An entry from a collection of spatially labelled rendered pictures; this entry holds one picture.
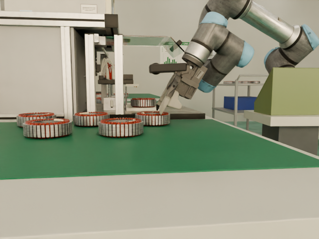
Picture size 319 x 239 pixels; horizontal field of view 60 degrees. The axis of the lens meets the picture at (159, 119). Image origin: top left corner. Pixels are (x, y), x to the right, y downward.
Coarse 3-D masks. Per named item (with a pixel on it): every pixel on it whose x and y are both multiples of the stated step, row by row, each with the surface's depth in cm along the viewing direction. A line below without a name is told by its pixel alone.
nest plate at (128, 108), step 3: (126, 108) 113; (129, 108) 113; (132, 108) 113; (135, 108) 113; (138, 108) 113; (141, 108) 113; (144, 108) 114; (147, 108) 114; (150, 108) 114; (153, 108) 114
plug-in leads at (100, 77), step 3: (105, 60) 114; (102, 63) 115; (105, 63) 115; (111, 63) 118; (102, 66) 115; (102, 69) 115; (108, 69) 119; (99, 72) 115; (102, 72) 115; (108, 72) 118; (114, 72) 117; (99, 75) 114; (102, 75) 114; (108, 75) 116; (114, 75) 117; (99, 78) 114; (102, 78) 114; (108, 78) 116; (114, 78) 117
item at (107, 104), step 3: (105, 99) 115; (108, 99) 115; (111, 99) 115; (114, 99) 115; (105, 102) 115; (108, 102) 115; (114, 102) 115; (105, 105) 115; (108, 105) 115; (114, 105) 116; (105, 108) 115; (108, 108) 115; (111, 108) 116; (114, 108) 116
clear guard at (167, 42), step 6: (108, 36) 105; (126, 36) 106; (132, 36) 106; (138, 36) 106; (144, 36) 106; (150, 36) 107; (156, 36) 107; (162, 36) 107; (168, 36) 107; (108, 42) 120; (126, 42) 120; (132, 42) 120; (138, 42) 120; (144, 42) 120; (150, 42) 120; (156, 42) 120; (162, 42) 120; (168, 42) 116; (174, 42) 108; (168, 48) 125; (174, 48) 116; (180, 48) 109; (174, 54) 124
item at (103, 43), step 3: (99, 36) 104; (102, 36) 104; (102, 39) 105; (105, 39) 105; (102, 42) 105; (105, 42) 105; (96, 45) 105; (99, 45) 105; (102, 45) 105; (105, 45) 105
